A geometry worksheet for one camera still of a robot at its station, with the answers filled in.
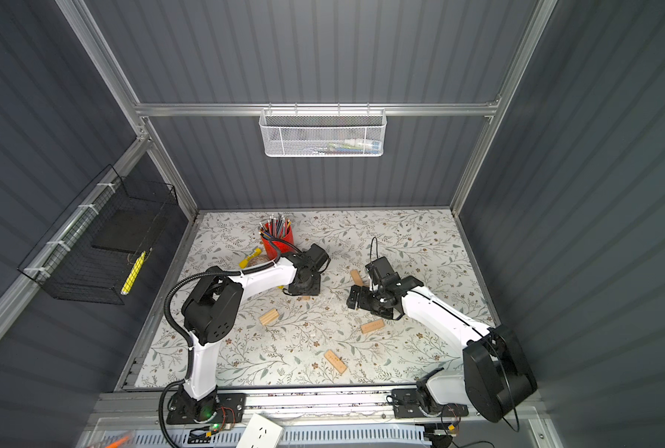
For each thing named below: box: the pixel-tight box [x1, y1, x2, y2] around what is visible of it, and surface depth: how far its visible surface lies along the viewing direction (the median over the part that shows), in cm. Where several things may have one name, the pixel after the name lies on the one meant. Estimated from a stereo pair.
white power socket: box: [236, 412, 284, 448], surface depth 68 cm
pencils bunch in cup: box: [258, 213, 293, 239], surface depth 98 cm
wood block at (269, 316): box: [259, 308, 280, 326], surface depth 91 cm
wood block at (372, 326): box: [360, 319, 385, 334], surface depth 90 cm
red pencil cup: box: [261, 219, 295, 261], surface depth 98 cm
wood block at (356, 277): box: [350, 269, 364, 287], surface depth 101 cm
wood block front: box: [324, 349, 348, 374], surface depth 82 cm
